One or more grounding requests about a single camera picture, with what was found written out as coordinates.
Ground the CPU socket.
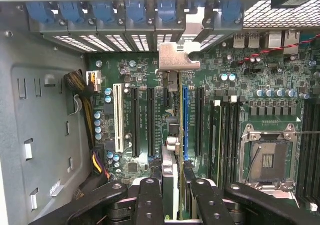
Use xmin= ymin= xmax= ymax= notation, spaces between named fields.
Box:
xmin=239 ymin=123 xmax=300 ymax=189

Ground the black long expansion slot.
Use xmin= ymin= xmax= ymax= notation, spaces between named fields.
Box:
xmin=195 ymin=86 xmax=205 ymax=158
xmin=131 ymin=86 xmax=141 ymax=158
xmin=147 ymin=87 xmax=156 ymax=158

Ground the blue expansion slot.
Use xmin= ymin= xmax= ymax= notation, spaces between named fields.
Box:
xmin=182 ymin=84 xmax=190 ymax=161

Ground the white PCI expansion slot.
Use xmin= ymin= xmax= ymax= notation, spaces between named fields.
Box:
xmin=112 ymin=83 xmax=125 ymax=154

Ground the black short expansion slot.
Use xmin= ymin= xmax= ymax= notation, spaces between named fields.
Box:
xmin=163 ymin=87 xmax=173 ymax=108

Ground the thin socket locking lever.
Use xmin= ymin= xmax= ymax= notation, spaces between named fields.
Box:
xmin=293 ymin=131 xmax=320 ymax=137

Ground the green motherboard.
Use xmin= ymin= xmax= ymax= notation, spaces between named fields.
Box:
xmin=86 ymin=29 xmax=320 ymax=211

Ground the white power connector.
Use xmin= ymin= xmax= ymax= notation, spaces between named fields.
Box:
xmin=86 ymin=70 xmax=103 ymax=93

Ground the black open PC case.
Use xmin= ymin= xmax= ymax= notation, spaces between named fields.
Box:
xmin=0 ymin=0 xmax=320 ymax=225

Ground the braided power cable bundle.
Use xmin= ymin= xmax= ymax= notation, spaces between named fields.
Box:
xmin=63 ymin=69 xmax=112 ymax=201

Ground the red black twisted wire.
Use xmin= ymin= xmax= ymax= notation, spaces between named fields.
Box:
xmin=237 ymin=33 xmax=320 ymax=65

